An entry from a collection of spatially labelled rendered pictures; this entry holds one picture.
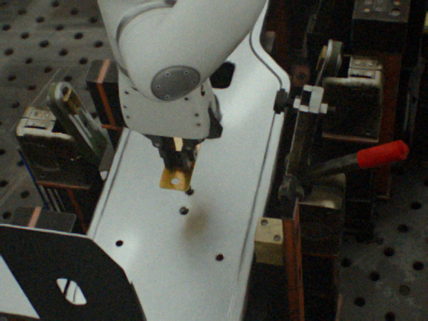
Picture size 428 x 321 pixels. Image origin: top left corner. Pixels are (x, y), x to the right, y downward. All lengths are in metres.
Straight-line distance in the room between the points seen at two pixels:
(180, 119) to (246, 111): 0.25
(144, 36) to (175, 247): 0.37
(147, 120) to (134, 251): 0.19
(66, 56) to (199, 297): 0.81
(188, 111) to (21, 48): 0.88
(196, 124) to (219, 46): 0.20
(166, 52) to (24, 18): 1.09
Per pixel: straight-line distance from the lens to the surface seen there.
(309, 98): 0.94
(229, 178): 1.12
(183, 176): 1.05
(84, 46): 1.75
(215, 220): 1.09
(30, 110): 1.20
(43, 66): 1.74
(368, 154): 0.98
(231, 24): 0.76
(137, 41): 0.79
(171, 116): 0.95
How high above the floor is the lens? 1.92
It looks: 54 degrees down
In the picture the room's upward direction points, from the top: 11 degrees counter-clockwise
